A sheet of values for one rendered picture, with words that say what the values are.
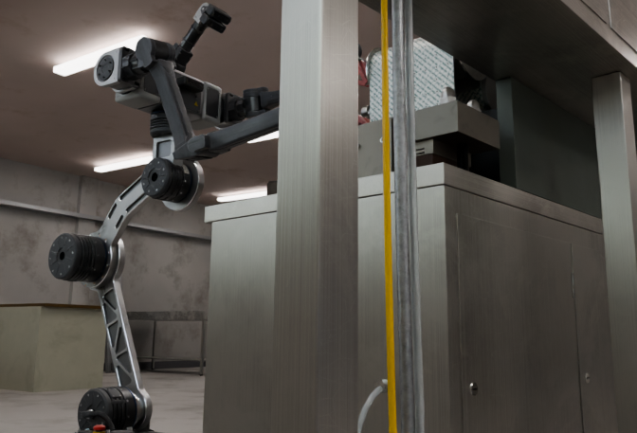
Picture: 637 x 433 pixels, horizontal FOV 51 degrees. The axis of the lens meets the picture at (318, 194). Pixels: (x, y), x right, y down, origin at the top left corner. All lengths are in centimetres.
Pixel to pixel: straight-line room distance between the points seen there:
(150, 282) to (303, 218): 1125
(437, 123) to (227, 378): 70
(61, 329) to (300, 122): 705
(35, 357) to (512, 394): 653
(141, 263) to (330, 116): 1114
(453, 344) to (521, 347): 24
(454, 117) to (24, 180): 962
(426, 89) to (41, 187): 947
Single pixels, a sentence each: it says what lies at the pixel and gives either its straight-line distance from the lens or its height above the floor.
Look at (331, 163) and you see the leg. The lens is 64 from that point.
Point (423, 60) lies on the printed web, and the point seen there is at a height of 123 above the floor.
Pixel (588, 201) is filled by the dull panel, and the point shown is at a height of 93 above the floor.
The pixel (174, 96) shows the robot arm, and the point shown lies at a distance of 210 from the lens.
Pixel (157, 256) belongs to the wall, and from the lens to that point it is 1199.
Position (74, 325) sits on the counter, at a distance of 773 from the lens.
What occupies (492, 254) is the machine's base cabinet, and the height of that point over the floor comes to 75.
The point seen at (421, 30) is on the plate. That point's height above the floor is 114.
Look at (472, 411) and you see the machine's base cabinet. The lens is 119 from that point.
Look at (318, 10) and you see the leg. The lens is 69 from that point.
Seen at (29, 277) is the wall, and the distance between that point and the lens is 1054.
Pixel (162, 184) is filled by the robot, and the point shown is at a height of 110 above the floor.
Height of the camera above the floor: 61
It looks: 12 degrees up
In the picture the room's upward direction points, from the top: 1 degrees clockwise
